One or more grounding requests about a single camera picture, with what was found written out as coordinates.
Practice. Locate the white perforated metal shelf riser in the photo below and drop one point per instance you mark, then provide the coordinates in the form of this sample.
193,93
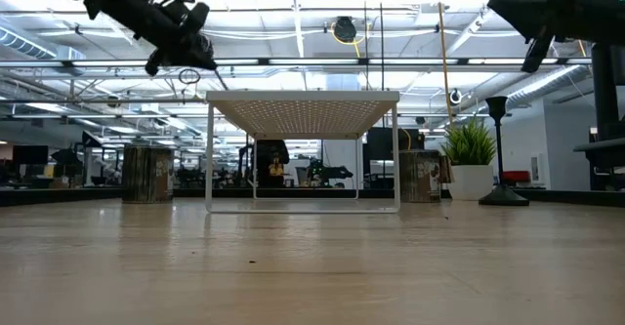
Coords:
303,95

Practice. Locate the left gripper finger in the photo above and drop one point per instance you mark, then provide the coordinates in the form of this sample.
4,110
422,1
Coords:
200,59
154,64

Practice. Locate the background black robot arm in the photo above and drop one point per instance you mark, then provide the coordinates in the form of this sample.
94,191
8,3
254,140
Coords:
327,173

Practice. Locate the black candlestick holder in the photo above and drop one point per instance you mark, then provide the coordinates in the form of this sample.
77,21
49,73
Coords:
503,195

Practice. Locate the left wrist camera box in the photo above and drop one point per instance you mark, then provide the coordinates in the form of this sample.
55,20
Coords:
196,17

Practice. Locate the black aluminium table frame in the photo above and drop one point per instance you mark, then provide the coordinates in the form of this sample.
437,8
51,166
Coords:
73,197

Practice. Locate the red storage box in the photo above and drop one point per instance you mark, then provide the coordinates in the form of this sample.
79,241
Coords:
516,176

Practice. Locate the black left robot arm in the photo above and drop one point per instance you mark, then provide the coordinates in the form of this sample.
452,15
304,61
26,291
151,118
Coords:
112,3

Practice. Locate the grey side desk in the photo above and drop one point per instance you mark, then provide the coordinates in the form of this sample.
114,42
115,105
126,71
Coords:
605,154

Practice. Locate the green plant in white pot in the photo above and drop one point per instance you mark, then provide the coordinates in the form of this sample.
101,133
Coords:
471,181

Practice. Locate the silver glass candle jar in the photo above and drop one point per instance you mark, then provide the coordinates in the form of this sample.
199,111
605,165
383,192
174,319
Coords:
420,176
146,174

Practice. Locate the black background screen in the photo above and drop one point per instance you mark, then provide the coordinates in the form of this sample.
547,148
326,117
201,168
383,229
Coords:
386,142

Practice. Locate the black computer monitor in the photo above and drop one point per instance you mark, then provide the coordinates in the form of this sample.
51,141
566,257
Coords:
605,100

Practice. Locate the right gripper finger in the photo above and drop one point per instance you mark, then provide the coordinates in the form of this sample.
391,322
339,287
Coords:
537,56
529,10

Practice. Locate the silver ventilation duct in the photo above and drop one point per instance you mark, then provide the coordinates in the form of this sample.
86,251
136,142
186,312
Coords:
547,88

